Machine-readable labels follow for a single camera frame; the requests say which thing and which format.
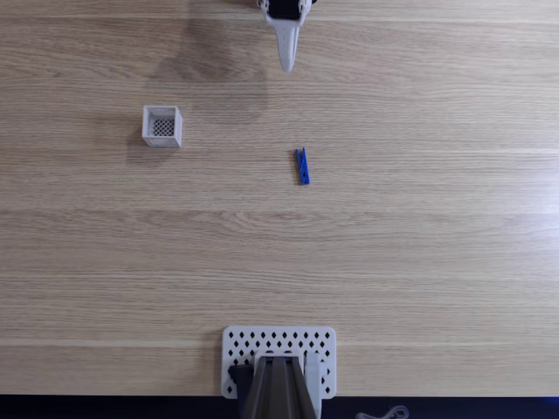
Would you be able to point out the blue clothes peg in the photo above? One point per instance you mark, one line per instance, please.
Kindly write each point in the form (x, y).
(303, 170)

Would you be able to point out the small white lattice crate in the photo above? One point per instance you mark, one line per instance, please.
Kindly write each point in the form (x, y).
(148, 139)

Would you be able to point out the white perforated mounting plate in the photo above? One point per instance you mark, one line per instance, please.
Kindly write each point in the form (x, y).
(333, 362)

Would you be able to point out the white upright bracket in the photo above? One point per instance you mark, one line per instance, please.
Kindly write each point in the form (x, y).
(312, 375)

